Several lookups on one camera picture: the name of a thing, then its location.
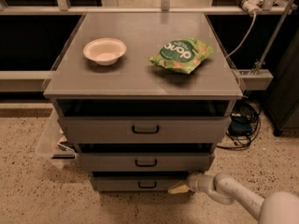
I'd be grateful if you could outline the white power cable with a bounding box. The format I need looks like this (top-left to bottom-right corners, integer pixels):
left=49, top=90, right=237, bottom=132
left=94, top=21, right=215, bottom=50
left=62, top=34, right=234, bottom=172
left=225, top=10, right=258, bottom=60

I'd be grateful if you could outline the black cable bundle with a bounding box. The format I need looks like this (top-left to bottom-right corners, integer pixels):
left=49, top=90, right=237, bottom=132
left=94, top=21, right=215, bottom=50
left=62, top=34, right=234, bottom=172
left=216, top=98, right=263, bottom=151

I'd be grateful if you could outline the white paper bowl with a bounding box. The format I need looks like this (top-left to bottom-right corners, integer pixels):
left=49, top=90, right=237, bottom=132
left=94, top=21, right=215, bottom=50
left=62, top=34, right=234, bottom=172
left=83, top=38, right=127, bottom=65

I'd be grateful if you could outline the grey drawer cabinet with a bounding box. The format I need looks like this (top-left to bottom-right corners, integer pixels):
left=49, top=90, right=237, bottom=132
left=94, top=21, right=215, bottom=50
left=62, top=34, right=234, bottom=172
left=44, top=13, right=242, bottom=179

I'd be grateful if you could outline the grey bottom drawer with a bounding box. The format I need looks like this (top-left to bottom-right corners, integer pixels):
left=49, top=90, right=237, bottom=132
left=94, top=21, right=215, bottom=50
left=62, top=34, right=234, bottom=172
left=91, top=176, right=183, bottom=192

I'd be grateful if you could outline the metal diagonal rod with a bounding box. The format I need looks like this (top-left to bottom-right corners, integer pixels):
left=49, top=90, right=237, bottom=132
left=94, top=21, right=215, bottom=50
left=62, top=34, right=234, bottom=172
left=251, top=0, right=294, bottom=75

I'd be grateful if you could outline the blue device on floor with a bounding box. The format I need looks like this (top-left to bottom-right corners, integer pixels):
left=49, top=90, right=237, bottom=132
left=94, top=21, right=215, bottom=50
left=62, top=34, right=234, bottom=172
left=228, top=117, right=253, bottom=136

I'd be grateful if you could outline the clear plastic storage box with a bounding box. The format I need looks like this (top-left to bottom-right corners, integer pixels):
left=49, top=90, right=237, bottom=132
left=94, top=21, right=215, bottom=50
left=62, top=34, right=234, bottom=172
left=35, top=110, right=77, bottom=169

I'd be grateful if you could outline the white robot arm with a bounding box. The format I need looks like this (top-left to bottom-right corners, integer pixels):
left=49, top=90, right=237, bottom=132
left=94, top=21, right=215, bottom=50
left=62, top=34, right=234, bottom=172
left=168, top=173, right=299, bottom=224

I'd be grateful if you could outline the dark cabinet at right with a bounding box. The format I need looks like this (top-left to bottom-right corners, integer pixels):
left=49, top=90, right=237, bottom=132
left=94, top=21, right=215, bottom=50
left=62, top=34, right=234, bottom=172
left=264, top=32, right=299, bottom=136

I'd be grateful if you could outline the green snack bag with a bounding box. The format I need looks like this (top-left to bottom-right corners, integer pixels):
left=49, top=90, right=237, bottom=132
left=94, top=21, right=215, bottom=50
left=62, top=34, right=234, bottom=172
left=149, top=38, right=214, bottom=75

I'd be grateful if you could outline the white power strip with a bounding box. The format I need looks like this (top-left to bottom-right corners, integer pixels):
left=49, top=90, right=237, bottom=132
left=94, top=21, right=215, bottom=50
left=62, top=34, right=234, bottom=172
left=235, top=0, right=263, bottom=15

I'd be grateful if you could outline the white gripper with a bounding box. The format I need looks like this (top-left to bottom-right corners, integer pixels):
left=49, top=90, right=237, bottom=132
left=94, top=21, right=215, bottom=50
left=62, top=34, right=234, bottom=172
left=168, top=173, right=215, bottom=194

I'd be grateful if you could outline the grey top drawer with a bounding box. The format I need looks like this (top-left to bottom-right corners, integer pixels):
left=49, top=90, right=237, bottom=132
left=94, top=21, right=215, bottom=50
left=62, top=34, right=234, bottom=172
left=58, top=117, right=231, bottom=144

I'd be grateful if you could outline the grey drawer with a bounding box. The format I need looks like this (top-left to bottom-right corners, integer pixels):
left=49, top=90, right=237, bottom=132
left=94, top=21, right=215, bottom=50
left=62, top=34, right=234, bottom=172
left=58, top=117, right=231, bottom=144
left=91, top=176, right=183, bottom=192
left=78, top=153, right=215, bottom=172

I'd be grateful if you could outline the grey middle drawer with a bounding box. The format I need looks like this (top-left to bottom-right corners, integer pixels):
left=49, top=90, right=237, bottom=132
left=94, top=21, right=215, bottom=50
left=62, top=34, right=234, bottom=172
left=78, top=153, right=215, bottom=172

